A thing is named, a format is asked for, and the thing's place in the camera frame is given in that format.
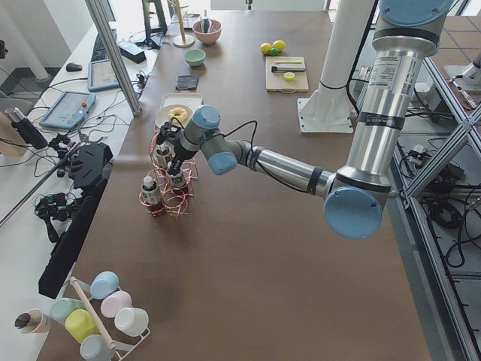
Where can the mint green cup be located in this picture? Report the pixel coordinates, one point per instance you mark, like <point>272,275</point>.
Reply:
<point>63,307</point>

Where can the near teach pendant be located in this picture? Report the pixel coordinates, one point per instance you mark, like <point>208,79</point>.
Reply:
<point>69,110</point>

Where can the half lemon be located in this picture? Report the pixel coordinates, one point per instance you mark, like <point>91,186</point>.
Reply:
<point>289,76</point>

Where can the tea bottle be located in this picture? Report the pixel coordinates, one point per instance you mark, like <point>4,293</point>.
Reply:
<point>151,196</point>
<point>177,181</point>
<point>163,155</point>

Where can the pink bowl with ice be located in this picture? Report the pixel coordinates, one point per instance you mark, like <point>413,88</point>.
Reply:
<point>209,37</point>

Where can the yellow cup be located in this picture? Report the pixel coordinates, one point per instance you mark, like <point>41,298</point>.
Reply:
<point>80,325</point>

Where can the dark grey folded cloth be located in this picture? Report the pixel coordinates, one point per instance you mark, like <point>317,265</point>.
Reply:
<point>187,82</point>

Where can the cream rabbit tray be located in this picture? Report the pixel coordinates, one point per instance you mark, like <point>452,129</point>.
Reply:
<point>191,100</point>

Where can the far teach pendant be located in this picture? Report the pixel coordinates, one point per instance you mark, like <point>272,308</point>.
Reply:
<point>101,76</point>

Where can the copper wire bottle rack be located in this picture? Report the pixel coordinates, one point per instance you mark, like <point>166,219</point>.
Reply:
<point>175,201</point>

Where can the grey blue cup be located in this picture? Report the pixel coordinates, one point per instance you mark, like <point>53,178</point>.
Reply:
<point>94,348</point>

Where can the black angled bracket device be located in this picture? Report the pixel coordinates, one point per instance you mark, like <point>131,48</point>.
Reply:
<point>68,222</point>

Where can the teach pendant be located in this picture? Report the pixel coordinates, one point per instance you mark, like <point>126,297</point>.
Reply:
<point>69,110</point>
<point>101,76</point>

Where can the green lime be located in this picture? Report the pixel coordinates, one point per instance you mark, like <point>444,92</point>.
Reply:
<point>274,52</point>

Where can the white wire cup rack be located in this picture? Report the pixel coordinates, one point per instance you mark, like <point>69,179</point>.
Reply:
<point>125,344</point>

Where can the green bowl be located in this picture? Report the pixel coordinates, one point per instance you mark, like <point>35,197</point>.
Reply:
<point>194,57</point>

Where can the cream round plate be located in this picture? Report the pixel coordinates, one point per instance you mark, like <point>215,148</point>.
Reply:
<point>162,115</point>

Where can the white cup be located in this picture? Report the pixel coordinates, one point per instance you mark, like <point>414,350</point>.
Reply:
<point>131,321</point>

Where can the black thermos bottle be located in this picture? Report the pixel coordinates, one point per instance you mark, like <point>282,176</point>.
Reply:
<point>28,132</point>

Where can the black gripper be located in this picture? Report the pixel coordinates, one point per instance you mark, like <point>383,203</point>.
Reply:
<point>179,155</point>

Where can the paper cup with metal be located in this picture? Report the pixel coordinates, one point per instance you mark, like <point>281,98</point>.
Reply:
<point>32,321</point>

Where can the black computer mouse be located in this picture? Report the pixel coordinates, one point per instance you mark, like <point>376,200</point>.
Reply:
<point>73,67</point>

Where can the aluminium frame post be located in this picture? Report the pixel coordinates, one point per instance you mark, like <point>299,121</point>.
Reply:
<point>99,18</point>

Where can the yellow glazed donut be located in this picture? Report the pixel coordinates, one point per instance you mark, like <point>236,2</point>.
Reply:
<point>179,114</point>

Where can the steel muddler black tip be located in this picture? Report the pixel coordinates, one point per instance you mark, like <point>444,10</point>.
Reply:
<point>284,69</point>

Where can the wooden rack handle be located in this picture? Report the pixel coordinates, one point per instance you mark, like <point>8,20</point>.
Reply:
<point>96,319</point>

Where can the metal ice scoop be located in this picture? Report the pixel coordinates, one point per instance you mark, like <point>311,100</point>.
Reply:
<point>205,23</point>

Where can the lemon near board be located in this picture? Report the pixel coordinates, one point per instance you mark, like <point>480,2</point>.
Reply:
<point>265,48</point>

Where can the wooden cutting board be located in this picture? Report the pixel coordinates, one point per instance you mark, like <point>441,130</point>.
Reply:
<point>275,82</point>

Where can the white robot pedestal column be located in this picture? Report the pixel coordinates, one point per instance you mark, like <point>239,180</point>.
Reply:
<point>328,108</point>

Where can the pink cup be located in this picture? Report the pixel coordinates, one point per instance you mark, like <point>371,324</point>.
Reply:
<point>115,302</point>

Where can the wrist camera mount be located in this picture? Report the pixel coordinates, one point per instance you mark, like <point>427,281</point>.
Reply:
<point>169,131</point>

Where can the far yellow lemon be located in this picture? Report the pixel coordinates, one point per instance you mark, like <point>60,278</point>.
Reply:
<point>279,45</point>

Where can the black keyboard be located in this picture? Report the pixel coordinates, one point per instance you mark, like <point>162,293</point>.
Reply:
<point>99,51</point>

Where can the yellow plastic knife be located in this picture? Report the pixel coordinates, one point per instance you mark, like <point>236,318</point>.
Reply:
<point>288,61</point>

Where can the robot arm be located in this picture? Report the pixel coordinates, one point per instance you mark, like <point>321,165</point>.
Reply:
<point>405,33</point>

